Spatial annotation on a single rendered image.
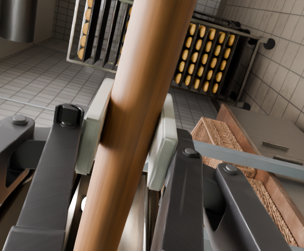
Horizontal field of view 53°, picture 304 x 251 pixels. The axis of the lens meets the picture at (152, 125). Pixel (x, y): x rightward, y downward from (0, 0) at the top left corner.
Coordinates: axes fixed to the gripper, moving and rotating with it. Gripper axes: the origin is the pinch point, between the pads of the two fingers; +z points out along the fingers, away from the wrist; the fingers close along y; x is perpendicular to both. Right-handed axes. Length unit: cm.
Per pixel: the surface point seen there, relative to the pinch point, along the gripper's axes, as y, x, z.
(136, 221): 19, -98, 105
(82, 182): -15, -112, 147
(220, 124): 55, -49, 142
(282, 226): 58, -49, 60
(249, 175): 57, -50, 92
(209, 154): 34, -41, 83
